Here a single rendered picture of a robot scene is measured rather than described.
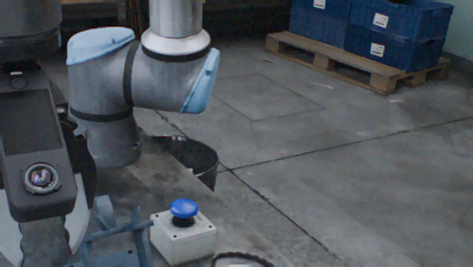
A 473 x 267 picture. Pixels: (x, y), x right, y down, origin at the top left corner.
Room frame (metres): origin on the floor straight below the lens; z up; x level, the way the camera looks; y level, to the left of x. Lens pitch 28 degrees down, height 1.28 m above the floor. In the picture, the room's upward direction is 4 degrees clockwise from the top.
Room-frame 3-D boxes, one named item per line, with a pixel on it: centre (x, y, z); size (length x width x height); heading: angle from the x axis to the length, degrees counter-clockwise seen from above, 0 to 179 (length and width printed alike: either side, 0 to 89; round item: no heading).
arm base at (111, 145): (0.98, 0.18, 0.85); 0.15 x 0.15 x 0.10
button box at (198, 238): (0.68, 0.01, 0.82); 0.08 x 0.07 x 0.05; 31
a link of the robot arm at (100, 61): (0.97, 0.17, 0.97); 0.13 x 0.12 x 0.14; 80
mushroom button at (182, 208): (0.68, 0.01, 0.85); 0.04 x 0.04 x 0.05
